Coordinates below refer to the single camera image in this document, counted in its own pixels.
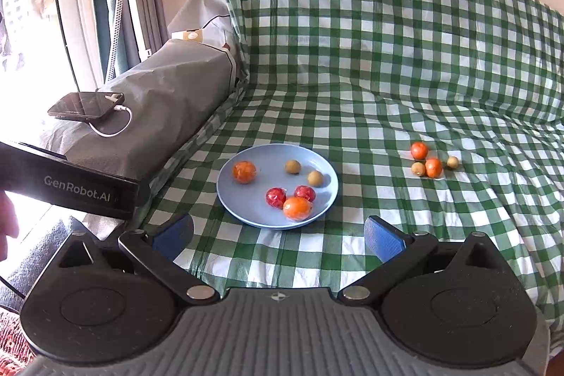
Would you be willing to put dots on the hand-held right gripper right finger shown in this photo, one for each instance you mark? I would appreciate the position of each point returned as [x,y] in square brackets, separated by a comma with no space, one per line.
[385,237]

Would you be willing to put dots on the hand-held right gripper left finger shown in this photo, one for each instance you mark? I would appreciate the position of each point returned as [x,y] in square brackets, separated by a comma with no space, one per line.
[174,233]

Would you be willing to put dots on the red lychee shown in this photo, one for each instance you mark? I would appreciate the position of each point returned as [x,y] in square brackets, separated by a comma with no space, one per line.
[276,197]
[305,193]

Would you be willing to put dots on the beige longan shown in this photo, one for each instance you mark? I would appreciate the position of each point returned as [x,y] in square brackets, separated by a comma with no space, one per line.
[315,177]
[418,169]
[292,167]
[452,162]

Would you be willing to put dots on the small orange tangerine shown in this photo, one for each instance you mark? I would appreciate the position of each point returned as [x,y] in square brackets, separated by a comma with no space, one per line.
[244,172]
[296,208]
[433,167]
[419,150]

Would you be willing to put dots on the light blue plate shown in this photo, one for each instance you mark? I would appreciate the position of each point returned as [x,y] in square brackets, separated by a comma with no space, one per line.
[264,158]

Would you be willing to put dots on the person's left hand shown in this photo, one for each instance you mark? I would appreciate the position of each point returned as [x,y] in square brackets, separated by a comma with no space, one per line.
[6,226]

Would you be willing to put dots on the grey floor mat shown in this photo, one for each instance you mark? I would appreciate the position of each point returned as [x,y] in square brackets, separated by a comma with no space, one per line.
[39,244]

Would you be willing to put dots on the black smartphone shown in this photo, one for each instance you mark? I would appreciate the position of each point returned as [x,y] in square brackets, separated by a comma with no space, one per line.
[81,105]

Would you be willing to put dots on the grey sofa cover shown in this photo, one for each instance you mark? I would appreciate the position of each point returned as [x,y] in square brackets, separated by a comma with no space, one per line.
[176,103]

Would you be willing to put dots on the red patterned rug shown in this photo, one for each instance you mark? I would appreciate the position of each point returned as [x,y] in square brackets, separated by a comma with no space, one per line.
[13,340]

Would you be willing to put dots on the green checked cloth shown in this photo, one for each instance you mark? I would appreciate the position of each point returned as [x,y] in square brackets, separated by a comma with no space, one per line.
[374,50]

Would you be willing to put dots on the white door frame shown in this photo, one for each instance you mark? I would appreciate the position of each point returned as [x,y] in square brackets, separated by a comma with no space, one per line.
[77,6]

